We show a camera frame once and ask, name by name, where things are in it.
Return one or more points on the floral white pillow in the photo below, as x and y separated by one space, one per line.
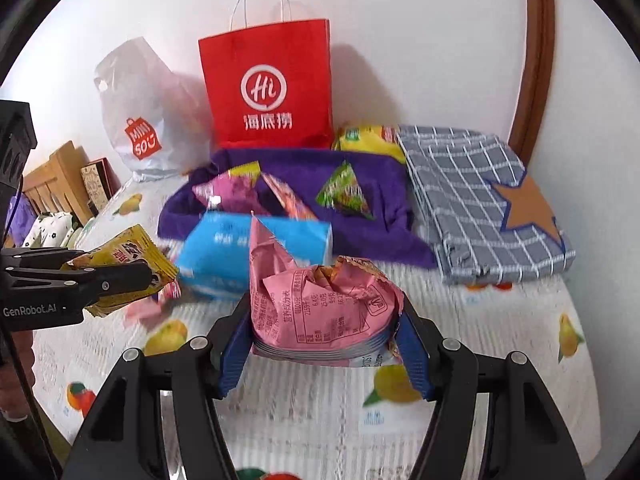
47 230

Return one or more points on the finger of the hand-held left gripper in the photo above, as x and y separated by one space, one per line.
45 258
117 277

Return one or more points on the grey checked cloth with star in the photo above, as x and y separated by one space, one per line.
465 210

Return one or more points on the light pink snack packet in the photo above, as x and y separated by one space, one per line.
145 310

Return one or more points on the person's left hand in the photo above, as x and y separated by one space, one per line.
19 375

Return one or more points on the blue tissue pack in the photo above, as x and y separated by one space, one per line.
215 255

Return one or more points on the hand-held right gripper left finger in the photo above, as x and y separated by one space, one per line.
235 355

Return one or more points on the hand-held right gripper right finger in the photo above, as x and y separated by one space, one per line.
415 355

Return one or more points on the purple cloth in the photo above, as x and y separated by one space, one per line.
22 220

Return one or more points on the patterned brown box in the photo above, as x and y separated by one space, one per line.
100 182

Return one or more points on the purple towel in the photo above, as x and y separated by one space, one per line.
390 230

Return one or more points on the fruit print tablecloth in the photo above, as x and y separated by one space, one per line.
310 410

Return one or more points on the red snack packet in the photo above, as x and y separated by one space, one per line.
290 197

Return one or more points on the yellow chip bag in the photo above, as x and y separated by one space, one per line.
367 141

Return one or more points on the red paper bag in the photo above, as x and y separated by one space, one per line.
272 90

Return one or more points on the wooden headboard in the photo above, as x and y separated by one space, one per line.
55 172

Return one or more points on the large pink snack packet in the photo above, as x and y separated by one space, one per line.
225 195

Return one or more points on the green triangular snack packet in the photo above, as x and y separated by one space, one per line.
345 192

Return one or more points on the yellow triangular snack packet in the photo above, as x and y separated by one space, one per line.
247 170

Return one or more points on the white plastic shopping bag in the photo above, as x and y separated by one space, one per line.
145 125

